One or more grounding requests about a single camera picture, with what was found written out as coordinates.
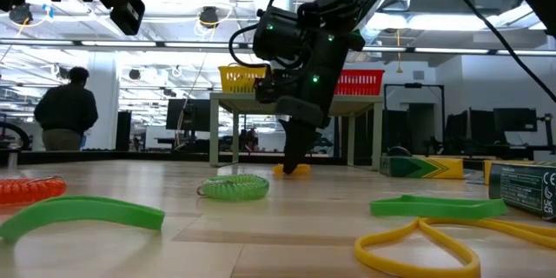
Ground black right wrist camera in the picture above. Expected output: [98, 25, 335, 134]
[254, 76, 280, 105]

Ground pale green riser shelf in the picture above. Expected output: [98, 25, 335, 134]
[208, 92, 384, 171]

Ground black tall speaker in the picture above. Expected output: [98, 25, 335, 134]
[115, 110, 132, 152]

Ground long ceiling light strip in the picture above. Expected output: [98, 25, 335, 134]
[0, 38, 556, 56]

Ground orange-red coil wristband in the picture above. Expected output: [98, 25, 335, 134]
[0, 176, 68, 206]

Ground yellow-orange coil wristband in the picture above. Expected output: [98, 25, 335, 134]
[272, 163, 312, 178]

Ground orange hanging cord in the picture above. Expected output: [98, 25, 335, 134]
[394, 29, 403, 75]

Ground green coil wristband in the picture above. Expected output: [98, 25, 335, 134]
[195, 174, 270, 202]

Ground yellow plastic basket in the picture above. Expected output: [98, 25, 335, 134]
[217, 65, 267, 95]

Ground yellow rubber band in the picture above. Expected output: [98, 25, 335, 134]
[354, 218, 556, 278]

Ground green rubber band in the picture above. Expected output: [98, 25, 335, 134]
[369, 195, 508, 221]
[0, 195, 166, 244]

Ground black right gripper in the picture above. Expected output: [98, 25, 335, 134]
[253, 6, 367, 175]

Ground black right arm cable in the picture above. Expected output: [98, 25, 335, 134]
[228, 0, 301, 70]

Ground ceiling reel with yellow cable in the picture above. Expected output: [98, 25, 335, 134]
[193, 3, 228, 38]

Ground black door frame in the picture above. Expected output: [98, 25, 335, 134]
[383, 83, 447, 157]

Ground red plastic basket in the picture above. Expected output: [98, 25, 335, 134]
[333, 69, 386, 97]

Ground person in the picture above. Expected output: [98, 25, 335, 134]
[33, 66, 99, 152]

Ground white column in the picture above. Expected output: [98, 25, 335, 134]
[86, 54, 121, 152]

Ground bright ceiling light panel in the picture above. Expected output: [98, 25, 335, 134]
[368, 11, 492, 32]

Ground black ceiling cable reel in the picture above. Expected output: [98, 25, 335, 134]
[8, 6, 35, 26]

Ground long black cable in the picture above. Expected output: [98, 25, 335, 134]
[434, 0, 556, 105]

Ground black monitor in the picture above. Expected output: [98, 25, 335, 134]
[493, 108, 539, 134]
[165, 98, 210, 132]

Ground black tyre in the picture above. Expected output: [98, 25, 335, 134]
[0, 121, 31, 151]

